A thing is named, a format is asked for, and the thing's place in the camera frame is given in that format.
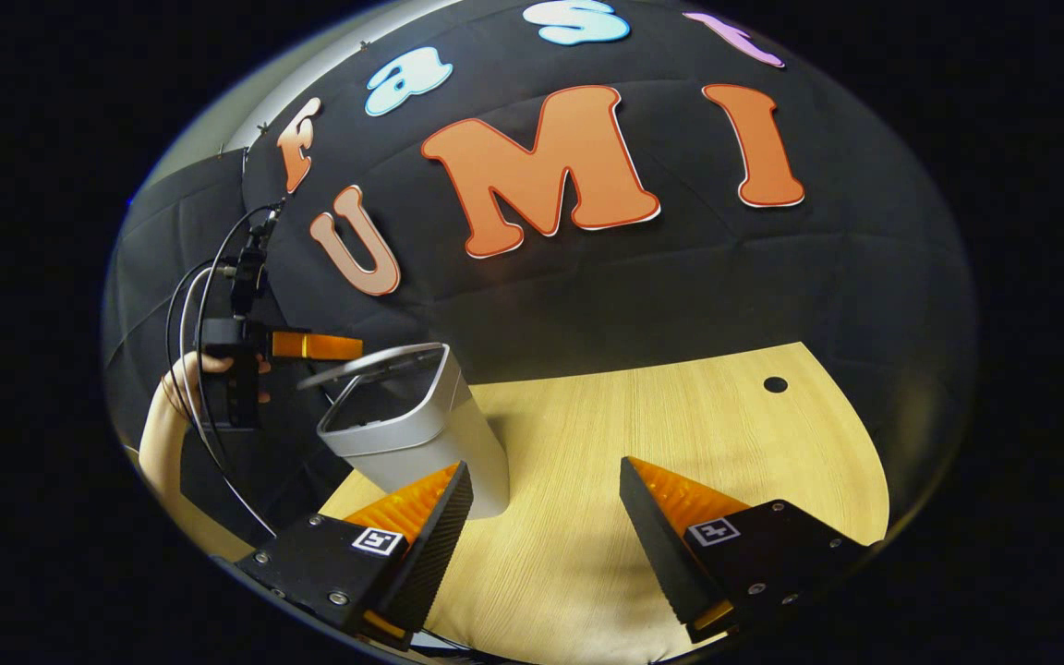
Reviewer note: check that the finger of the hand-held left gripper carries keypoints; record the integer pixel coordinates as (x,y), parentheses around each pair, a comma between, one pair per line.
(315,346)

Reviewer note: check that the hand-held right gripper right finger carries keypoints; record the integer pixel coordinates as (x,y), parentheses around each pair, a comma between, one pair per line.
(657,545)

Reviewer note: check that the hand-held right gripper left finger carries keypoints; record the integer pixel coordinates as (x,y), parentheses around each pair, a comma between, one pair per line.
(430,545)

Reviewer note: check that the white desktop garbage bin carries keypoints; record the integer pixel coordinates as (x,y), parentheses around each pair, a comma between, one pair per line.
(421,434)

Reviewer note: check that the wooden desktop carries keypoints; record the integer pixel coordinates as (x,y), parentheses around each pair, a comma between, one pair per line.
(698,434)

